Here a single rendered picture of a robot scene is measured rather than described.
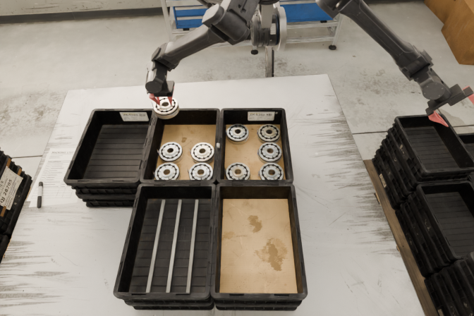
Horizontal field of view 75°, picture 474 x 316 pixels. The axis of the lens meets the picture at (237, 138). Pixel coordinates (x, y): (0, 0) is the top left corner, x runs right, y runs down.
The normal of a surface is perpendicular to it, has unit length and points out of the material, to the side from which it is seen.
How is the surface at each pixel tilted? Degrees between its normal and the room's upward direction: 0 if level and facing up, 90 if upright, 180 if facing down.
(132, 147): 0
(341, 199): 0
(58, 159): 0
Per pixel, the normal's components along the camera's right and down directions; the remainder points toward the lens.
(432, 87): -0.33, 0.51
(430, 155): -0.01, -0.62
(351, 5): 0.02, 0.75
